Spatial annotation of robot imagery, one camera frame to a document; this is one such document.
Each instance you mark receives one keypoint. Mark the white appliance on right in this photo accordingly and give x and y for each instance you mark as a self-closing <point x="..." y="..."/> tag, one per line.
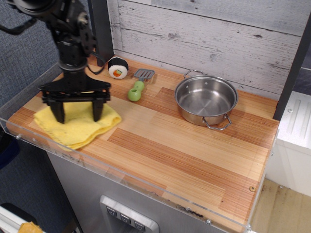
<point x="290" y="161"/>

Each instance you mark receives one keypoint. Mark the dark vertical frame post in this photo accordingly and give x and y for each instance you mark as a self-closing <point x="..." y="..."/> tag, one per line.
<point x="100" y="22"/>

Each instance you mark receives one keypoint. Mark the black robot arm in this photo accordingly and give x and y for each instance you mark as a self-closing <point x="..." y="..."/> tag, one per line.
<point x="68" y="23"/>

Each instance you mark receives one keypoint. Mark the plush sushi roll toy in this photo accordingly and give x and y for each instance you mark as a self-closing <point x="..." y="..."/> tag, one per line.
<point x="117" y="68"/>

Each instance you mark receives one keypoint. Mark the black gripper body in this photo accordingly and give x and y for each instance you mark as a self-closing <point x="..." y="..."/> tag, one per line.
<point x="75" y="86"/>

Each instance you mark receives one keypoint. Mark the green handled toy spatula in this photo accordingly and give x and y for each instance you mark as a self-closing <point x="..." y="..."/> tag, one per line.
<point x="134" y="94"/>

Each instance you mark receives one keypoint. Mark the clear acrylic guard rail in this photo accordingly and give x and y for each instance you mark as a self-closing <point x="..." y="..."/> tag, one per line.
<point x="174" y="172"/>

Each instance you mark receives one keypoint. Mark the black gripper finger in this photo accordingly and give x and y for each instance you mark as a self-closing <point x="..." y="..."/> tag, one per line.
<point x="97" y="108"/>
<point x="57" y="109"/>

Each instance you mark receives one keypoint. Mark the stainless steel pot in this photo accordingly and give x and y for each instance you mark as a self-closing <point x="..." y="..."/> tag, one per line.
<point x="206" y="100"/>

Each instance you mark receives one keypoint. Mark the yellow towel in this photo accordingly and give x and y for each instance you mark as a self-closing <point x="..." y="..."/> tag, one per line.
<point x="79" y="128"/>

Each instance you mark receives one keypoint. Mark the dark right frame post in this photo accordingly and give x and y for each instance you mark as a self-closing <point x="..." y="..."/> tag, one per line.
<point x="294" y="71"/>

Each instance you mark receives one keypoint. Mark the yellow object bottom left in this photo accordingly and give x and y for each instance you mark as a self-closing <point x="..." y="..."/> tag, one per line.
<point x="29" y="227"/>

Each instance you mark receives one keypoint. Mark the silver dispenser panel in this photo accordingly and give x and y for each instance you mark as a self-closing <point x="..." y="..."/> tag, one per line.
<point x="121" y="219"/>

